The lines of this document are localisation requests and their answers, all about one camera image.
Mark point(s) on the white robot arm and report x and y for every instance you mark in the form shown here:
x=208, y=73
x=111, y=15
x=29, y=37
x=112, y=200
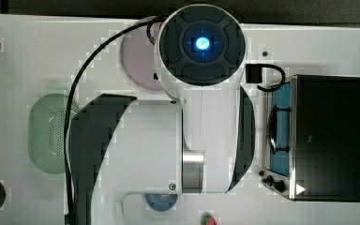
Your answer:
x=201, y=139

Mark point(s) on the black toaster oven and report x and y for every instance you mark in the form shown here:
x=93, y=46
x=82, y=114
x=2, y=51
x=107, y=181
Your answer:
x=313, y=139

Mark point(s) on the pale pink round plate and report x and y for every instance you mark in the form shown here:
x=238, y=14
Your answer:
x=137, y=58

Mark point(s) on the small blue bowl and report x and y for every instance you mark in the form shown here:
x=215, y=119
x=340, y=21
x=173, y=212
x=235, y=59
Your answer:
x=161, y=202

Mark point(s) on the toy strawberry at edge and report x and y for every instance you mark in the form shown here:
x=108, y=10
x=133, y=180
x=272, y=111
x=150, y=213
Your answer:
x=208, y=219

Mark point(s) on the green oval colander basket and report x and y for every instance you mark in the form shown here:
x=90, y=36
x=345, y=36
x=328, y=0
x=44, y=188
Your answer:
x=46, y=122

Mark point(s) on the black clip with cable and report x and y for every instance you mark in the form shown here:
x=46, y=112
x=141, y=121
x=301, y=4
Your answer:
x=254, y=74

